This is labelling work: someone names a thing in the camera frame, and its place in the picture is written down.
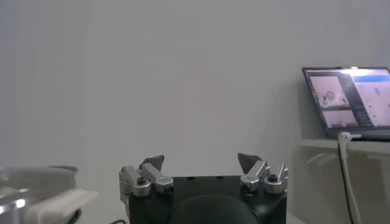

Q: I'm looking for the round glass pot lid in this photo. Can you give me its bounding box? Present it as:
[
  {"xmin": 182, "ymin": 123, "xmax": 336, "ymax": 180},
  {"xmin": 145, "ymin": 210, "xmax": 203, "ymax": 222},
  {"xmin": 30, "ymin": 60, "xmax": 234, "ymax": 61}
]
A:
[{"xmin": 0, "ymin": 165, "xmax": 79, "ymax": 191}]

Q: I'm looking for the dark open laptop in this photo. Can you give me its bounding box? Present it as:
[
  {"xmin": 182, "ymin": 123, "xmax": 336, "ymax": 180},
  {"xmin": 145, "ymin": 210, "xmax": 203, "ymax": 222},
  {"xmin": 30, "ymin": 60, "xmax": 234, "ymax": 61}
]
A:
[{"xmin": 301, "ymin": 66, "xmax": 390, "ymax": 141}]

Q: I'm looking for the stainless steel steamer basket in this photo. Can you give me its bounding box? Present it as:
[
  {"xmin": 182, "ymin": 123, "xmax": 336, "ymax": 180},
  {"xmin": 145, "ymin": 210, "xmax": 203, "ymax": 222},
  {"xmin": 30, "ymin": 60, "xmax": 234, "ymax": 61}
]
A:
[{"xmin": 0, "ymin": 169, "xmax": 100, "ymax": 224}]

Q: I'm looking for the white side table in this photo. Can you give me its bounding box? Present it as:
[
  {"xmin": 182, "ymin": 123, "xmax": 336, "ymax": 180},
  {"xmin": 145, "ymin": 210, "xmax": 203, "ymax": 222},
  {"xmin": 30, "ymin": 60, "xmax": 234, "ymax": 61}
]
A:
[{"xmin": 297, "ymin": 138, "xmax": 390, "ymax": 224}]

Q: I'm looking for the black cable with white plug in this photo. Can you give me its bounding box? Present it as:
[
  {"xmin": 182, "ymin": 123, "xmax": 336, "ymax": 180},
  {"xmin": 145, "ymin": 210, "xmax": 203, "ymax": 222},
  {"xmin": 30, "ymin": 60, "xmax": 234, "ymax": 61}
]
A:
[{"xmin": 336, "ymin": 131, "xmax": 363, "ymax": 224}]

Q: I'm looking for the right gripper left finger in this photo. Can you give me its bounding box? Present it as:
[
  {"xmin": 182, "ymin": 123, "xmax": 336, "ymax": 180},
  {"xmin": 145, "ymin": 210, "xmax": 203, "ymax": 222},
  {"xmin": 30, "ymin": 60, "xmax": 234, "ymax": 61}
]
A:
[{"xmin": 118, "ymin": 154, "xmax": 174, "ymax": 198}]

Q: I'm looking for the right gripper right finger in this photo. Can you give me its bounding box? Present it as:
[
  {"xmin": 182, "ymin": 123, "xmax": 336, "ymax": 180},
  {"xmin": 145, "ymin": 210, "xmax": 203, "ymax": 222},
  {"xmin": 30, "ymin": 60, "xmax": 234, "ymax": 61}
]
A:
[{"xmin": 237, "ymin": 152, "xmax": 289, "ymax": 195}]

